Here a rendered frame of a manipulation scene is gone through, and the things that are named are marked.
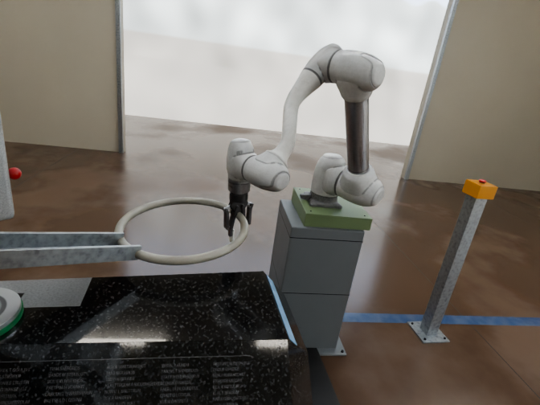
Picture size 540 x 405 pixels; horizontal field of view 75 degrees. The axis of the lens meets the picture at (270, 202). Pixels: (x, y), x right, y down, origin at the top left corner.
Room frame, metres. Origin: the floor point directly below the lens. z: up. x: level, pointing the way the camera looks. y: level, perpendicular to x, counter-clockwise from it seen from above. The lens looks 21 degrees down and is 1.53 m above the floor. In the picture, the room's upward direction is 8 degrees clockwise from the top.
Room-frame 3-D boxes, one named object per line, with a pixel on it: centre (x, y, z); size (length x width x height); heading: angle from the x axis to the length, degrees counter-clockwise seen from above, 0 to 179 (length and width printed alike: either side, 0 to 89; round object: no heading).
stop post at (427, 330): (1.98, -1.19, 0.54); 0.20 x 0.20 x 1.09; 14
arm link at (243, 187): (1.32, 0.13, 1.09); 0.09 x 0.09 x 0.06
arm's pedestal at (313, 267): (1.85, -0.29, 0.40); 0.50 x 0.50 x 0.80; 10
